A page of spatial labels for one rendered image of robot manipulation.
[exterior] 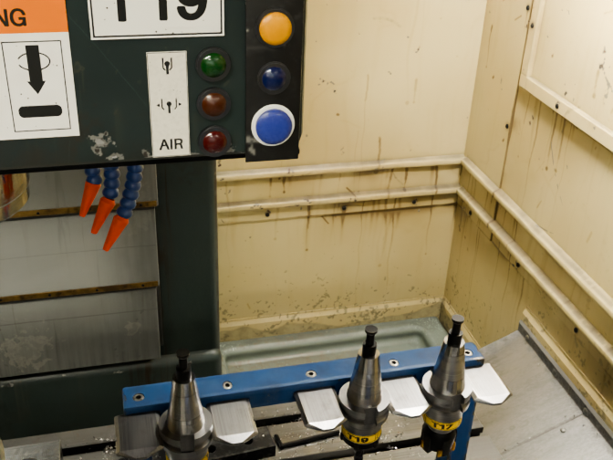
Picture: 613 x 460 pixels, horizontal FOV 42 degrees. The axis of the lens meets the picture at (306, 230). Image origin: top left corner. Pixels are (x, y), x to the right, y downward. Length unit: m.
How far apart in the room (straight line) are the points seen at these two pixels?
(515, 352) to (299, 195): 0.61
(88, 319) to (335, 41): 0.78
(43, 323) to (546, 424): 0.96
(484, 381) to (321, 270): 1.01
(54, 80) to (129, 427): 0.48
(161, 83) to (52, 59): 0.08
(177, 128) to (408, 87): 1.26
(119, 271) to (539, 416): 0.85
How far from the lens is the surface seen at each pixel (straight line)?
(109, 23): 0.62
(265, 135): 0.65
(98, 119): 0.64
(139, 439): 0.97
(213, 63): 0.62
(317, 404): 1.00
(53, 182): 1.36
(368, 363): 0.96
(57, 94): 0.63
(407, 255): 2.08
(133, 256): 1.44
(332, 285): 2.05
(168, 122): 0.64
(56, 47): 0.62
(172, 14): 0.62
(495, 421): 1.67
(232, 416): 0.99
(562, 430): 1.62
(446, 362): 1.00
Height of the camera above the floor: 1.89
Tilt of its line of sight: 30 degrees down
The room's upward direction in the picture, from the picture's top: 3 degrees clockwise
